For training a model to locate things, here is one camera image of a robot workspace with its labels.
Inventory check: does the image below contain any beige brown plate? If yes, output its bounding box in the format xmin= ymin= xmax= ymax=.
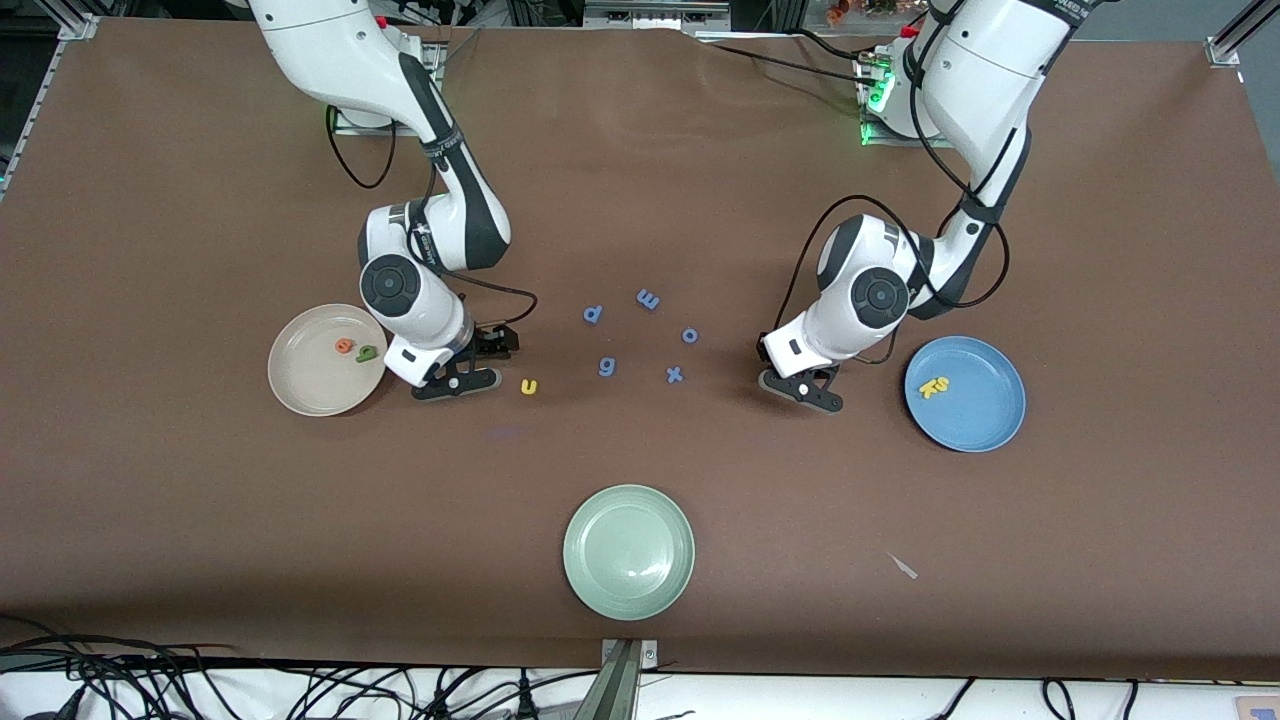
xmin=267 ymin=303 xmax=390 ymax=418

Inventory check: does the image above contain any blue plate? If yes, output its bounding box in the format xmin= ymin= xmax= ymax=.
xmin=903 ymin=335 xmax=1028 ymax=454

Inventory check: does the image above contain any green plate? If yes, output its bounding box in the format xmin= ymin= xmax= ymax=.
xmin=562 ymin=484 xmax=697 ymax=622

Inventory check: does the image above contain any brown table cover sheet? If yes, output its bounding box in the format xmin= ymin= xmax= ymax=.
xmin=0 ymin=18 xmax=1280 ymax=681

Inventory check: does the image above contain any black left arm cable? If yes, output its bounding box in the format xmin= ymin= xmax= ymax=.
xmin=773 ymin=40 xmax=1011 ymax=361

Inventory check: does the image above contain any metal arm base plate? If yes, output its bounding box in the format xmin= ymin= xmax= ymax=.
xmin=858 ymin=55 xmax=967 ymax=150
xmin=332 ymin=40 xmax=443 ymax=137

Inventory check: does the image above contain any grey metal frame piece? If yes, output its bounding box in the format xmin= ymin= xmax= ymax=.
xmin=583 ymin=0 xmax=733 ymax=33

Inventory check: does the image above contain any grey metal bracket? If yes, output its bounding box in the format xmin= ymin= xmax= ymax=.
xmin=598 ymin=637 xmax=661 ymax=720

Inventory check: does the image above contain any aluminium frame rail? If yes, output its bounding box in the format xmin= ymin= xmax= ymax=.
xmin=1205 ymin=0 xmax=1280 ymax=69
xmin=0 ymin=12 xmax=101 ymax=201

